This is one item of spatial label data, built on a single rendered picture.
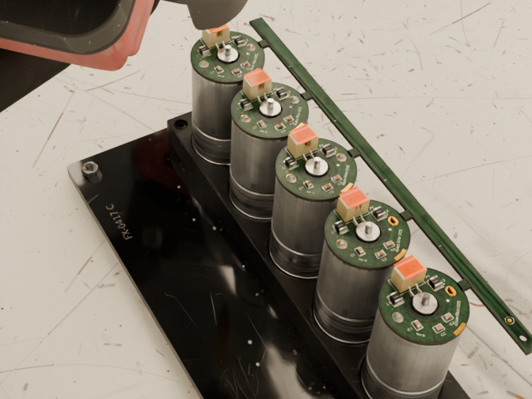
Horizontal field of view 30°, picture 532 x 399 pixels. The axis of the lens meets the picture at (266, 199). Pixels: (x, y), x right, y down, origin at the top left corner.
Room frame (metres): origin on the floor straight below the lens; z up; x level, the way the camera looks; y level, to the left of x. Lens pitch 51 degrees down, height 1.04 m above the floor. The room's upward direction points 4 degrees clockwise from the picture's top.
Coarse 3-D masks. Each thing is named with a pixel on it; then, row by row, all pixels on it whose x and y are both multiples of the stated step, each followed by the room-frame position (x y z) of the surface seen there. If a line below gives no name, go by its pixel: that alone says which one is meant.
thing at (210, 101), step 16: (224, 48) 0.25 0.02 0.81; (192, 80) 0.24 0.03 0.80; (192, 96) 0.24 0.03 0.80; (208, 96) 0.24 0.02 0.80; (224, 96) 0.23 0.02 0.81; (192, 112) 0.24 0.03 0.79; (208, 112) 0.24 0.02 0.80; (224, 112) 0.23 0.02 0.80; (192, 128) 0.24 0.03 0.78; (208, 128) 0.24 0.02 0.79; (224, 128) 0.23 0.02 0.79; (192, 144) 0.24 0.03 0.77; (208, 144) 0.24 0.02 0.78; (224, 144) 0.23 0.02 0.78; (208, 160) 0.24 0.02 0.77; (224, 160) 0.23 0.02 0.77
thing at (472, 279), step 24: (264, 24) 0.26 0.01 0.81; (288, 48) 0.25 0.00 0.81; (312, 96) 0.23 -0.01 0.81; (336, 120) 0.22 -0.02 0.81; (360, 144) 0.21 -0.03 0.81; (384, 168) 0.20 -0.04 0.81; (408, 192) 0.19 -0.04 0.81; (408, 216) 0.18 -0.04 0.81; (432, 240) 0.18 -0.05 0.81; (456, 264) 0.17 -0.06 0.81; (480, 288) 0.16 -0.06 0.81; (504, 312) 0.15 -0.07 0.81; (528, 336) 0.15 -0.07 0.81
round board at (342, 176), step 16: (320, 144) 0.21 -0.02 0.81; (336, 144) 0.21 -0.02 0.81; (288, 160) 0.20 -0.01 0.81; (304, 160) 0.20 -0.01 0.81; (336, 160) 0.20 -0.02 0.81; (352, 160) 0.20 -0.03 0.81; (304, 176) 0.20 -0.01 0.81; (336, 176) 0.20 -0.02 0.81; (352, 176) 0.20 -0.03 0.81; (304, 192) 0.19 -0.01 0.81; (320, 192) 0.19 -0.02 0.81; (336, 192) 0.19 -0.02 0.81
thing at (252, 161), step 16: (272, 112) 0.22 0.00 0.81; (240, 144) 0.21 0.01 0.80; (256, 144) 0.21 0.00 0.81; (272, 144) 0.21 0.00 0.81; (240, 160) 0.21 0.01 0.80; (256, 160) 0.21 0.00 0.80; (272, 160) 0.21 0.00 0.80; (240, 176) 0.21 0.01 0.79; (256, 176) 0.21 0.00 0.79; (272, 176) 0.21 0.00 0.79; (240, 192) 0.21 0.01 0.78; (256, 192) 0.21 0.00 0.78; (272, 192) 0.21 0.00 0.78; (240, 208) 0.21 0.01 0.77; (256, 208) 0.21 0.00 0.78; (272, 208) 0.21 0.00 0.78
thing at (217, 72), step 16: (240, 32) 0.26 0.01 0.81; (192, 48) 0.25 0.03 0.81; (208, 48) 0.25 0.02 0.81; (240, 48) 0.25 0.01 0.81; (256, 48) 0.25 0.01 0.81; (192, 64) 0.24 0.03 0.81; (224, 64) 0.24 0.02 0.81; (240, 64) 0.24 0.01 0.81; (256, 64) 0.24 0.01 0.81; (208, 80) 0.23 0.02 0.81; (224, 80) 0.23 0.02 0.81; (240, 80) 0.24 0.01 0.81
